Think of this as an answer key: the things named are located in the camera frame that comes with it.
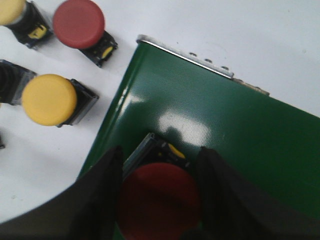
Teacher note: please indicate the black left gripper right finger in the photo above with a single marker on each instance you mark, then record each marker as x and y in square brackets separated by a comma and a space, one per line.
[235, 209]

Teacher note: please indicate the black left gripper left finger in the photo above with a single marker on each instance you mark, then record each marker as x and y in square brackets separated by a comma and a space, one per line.
[84, 211]

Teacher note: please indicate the red mushroom push button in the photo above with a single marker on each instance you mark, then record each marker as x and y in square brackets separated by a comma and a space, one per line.
[80, 24]
[159, 198]

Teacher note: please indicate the green conveyor belt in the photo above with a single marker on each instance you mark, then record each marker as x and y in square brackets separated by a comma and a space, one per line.
[274, 145]

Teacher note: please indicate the yellow mushroom push button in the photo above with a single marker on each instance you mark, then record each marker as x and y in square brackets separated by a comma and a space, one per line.
[53, 100]
[23, 18]

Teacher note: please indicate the black switch contact block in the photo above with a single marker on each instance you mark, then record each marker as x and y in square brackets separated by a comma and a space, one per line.
[13, 80]

